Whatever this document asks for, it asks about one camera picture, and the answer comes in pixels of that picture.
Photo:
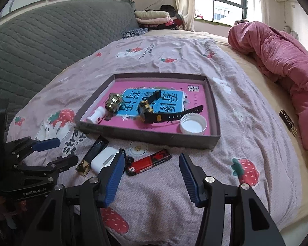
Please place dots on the white earbuds case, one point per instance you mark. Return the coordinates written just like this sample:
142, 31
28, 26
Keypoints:
102, 158

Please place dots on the dark floral cloth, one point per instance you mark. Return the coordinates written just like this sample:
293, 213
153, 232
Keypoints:
134, 33

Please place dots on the pink folded blanket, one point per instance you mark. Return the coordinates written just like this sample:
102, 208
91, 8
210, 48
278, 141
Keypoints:
154, 22

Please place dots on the strawberry printed blanket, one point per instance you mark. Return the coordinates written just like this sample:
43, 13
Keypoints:
169, 61

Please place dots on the dark clothes pile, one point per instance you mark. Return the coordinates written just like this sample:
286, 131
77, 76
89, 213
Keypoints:
166, 7

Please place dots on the pink quilt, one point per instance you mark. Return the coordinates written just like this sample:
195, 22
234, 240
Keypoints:
272, 51

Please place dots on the cream curtain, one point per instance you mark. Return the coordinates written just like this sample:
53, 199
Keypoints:
261, 0
183, 0

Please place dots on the patterned bag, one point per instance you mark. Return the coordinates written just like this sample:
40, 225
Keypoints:
241, 22

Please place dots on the brass door knob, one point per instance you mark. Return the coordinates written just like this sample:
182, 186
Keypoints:
113, 102

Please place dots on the beige folded blanket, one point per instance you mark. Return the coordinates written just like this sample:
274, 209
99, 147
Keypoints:
151, 14

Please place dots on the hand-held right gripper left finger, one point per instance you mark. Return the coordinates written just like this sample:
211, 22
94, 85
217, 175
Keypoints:
114, 179

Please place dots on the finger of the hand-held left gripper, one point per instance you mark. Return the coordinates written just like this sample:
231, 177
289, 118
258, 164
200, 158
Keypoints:
47, 144
64, 162

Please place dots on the black hair clip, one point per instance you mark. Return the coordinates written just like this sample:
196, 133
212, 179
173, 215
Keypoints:
129, 160

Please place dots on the red lighter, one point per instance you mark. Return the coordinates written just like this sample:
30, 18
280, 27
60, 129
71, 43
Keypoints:
148, 162

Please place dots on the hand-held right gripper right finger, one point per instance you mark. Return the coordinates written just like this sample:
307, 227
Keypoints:
190, 182

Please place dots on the white pill bottle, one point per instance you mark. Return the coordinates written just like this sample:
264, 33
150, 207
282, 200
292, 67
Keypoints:
96, 115

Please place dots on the black and yellow wristwatch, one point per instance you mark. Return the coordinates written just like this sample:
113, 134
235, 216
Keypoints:
148, 112

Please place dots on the grey quilted headboard cover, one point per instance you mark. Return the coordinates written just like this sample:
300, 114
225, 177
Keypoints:
54, 30

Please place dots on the white plastic lid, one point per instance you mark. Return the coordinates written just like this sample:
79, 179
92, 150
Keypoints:
193, 125

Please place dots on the black gold lipstick box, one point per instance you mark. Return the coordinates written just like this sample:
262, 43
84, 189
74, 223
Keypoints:
92, 153

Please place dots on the brown cardboard tray box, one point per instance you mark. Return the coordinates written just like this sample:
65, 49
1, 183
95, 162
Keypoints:
148, 138

